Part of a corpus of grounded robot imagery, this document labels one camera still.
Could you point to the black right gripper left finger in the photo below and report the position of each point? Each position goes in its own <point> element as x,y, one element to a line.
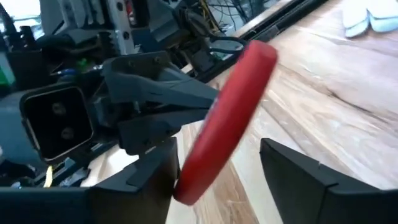
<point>133,199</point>

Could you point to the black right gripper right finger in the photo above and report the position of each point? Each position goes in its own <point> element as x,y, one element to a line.
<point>311,193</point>

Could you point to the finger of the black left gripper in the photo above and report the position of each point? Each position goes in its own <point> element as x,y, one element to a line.
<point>149,84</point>
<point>149,130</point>

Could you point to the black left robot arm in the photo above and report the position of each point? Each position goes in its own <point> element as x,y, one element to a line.
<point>37,59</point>

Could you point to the white work glove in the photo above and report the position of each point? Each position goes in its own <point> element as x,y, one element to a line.
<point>370,15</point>

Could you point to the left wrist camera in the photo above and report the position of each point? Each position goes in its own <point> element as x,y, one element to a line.
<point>57,123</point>

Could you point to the black aluminium rig frame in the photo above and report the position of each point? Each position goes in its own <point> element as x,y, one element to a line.
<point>280,25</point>

